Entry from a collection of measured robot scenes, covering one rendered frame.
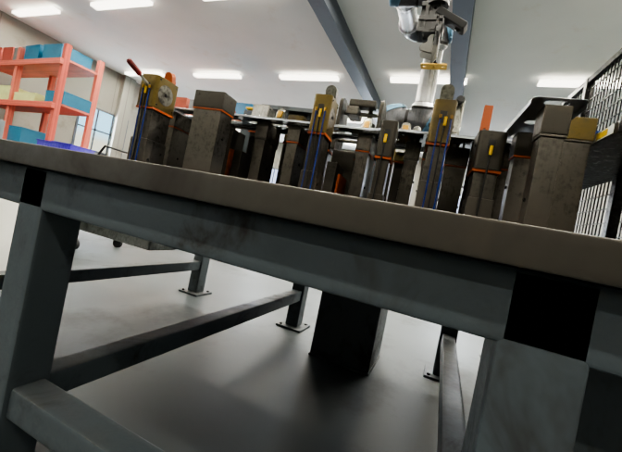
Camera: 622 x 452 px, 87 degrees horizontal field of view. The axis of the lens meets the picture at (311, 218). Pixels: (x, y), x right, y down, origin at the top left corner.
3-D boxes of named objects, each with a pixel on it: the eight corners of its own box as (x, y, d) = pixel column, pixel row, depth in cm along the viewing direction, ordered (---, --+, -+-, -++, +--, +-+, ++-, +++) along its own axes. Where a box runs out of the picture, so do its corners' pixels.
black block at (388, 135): (359, 218, 94) (379, 116, 94) (364, 219, 103) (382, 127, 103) (378, 220, 92) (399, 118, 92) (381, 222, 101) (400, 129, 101)
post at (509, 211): (495, 242, 84) (517, 131, 84) (491, 242, 89) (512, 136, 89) (517, 246, 83) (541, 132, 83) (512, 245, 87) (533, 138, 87)
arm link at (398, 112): (379, 132, 181) (384, 108, 181) (404, 135, 177) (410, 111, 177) (378, 126, 169) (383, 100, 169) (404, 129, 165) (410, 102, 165)
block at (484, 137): (459, 236, 83) (481, 125, 83) (454, 236, 94) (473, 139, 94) (491, 242, 81) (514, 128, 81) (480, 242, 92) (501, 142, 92)
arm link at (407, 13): (401, 18, 166) (391, -27, 121) (423, 19, 163) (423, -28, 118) (396, 43, 169) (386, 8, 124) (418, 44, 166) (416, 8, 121)
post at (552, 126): (517, 243, 67) (545, 103, 67) (510, 243, 72) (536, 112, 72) (545, 248, 65) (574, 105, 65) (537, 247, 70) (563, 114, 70)
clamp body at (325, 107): (287, 204, 99) (310, 89, 99) (300, 207, 110) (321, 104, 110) (308, 207, 97) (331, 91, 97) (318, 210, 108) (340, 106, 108)
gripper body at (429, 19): (416, 44, 117) (423, 11, 117) (442, 44, 114) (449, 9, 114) (416, 31, 110) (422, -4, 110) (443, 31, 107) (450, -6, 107)
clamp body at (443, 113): (407, 226, 85) (434, 94, 85) (407, 228, 97) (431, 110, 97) (434, 231, 83) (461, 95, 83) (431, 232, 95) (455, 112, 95)
